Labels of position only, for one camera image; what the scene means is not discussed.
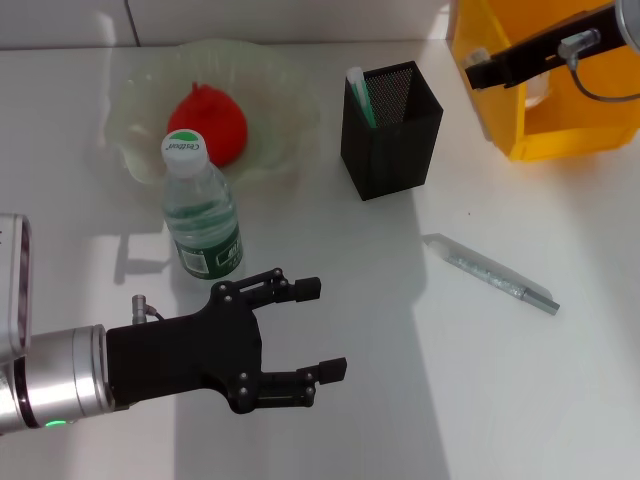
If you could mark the clear water bottle green label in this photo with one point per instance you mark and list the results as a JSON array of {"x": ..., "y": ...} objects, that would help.
[{"x": 200, "y": 210}]

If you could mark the silver glitter pen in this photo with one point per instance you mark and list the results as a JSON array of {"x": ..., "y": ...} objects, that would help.
[{"x": 480, "y": 272}]

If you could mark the black mesh pen holder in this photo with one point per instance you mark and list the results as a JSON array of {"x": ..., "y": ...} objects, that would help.
[{"x": 390, "y": 160}]

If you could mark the green white pen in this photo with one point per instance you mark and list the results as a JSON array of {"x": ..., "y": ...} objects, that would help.
[{"x": 361, "y": 95}]

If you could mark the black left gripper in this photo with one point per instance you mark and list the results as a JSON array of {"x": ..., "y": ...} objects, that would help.
[{"x": 185, "y": 357}]

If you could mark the green glass fruit plate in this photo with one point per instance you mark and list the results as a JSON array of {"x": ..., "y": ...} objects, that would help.
[{"x": 280, "y": 110}]

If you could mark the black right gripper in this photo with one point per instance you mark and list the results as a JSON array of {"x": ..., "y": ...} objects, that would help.
[{"x": 550, "y": 47}]

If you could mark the left wrist camera unit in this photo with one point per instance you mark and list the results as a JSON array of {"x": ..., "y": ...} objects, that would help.
[{"x": 15, "y": 285}]

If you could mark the yellow plastic bin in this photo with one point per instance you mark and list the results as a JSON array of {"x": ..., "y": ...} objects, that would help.
[{"x": 575, "y": 135}]

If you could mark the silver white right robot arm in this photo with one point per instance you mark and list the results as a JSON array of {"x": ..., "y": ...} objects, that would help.
[{"x": 631, "y": 20}]

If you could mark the white paper ball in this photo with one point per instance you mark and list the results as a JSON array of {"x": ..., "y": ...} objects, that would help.
[{"x": 537, "y": 92}]

